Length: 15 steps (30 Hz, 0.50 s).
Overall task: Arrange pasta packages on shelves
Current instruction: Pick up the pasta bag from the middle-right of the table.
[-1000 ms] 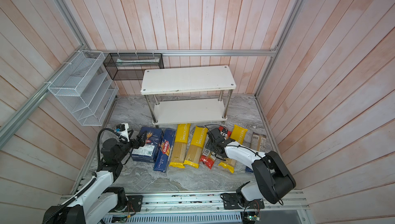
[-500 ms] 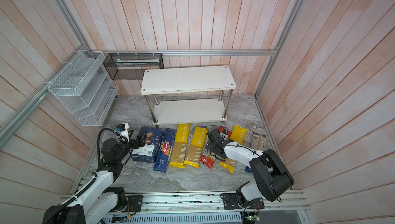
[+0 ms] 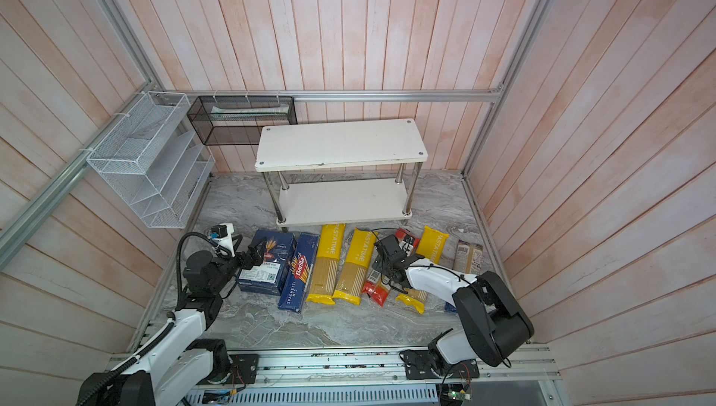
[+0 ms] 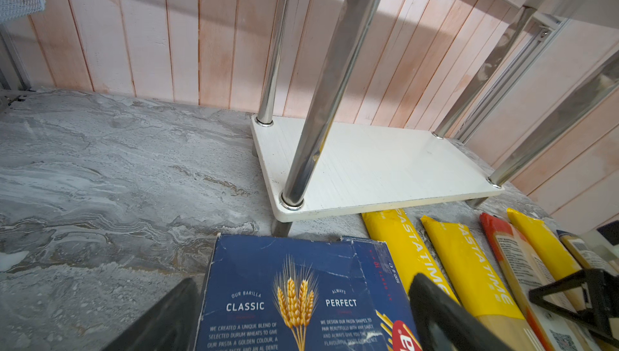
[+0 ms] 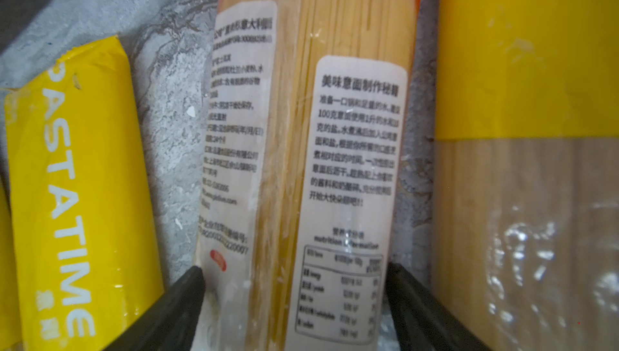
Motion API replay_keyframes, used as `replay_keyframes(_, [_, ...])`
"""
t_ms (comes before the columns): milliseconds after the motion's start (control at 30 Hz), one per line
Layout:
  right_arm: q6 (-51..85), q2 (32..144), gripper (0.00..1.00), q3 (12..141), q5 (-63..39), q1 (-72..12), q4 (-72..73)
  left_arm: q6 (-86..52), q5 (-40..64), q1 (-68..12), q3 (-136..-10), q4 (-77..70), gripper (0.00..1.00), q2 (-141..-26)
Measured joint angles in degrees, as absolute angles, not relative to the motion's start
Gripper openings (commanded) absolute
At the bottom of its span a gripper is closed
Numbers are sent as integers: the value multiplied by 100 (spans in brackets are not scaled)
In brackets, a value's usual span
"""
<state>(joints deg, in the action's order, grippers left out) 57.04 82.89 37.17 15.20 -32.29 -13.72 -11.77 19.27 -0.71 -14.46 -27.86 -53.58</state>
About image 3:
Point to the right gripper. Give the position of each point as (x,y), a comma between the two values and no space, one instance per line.
(379,265)

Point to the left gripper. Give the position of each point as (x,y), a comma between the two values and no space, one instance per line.
(249,263)

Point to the red spaghetti package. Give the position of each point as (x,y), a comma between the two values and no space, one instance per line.
(374,287)

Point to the yellow pasta package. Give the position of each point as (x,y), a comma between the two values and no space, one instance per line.
(354,272)
(324,274)
(431,247)

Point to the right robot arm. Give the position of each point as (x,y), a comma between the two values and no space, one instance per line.
(493,324)

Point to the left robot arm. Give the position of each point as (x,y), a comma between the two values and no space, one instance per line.
(176,358)

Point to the blue Barilla pasta box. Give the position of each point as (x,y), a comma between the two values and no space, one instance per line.
(269,277)

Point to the blue spaghetti bag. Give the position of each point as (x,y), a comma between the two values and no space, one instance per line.
(297,281)

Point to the brown blue spaghetti package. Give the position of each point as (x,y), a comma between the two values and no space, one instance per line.
(468,258)

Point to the white two-tier shelf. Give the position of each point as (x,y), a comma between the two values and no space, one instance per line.
(328,146)

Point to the black mesh basket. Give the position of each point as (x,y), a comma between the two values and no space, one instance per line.
(238,120)

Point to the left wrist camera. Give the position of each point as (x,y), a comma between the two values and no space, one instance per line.
(222,236)

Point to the white wire mesh rack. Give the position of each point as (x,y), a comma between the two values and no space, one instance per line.
(158,171)

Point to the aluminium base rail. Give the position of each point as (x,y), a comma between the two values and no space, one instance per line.
(391,375)

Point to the aluminium frame horizontal bar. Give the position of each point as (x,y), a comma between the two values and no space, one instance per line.
(460,95)

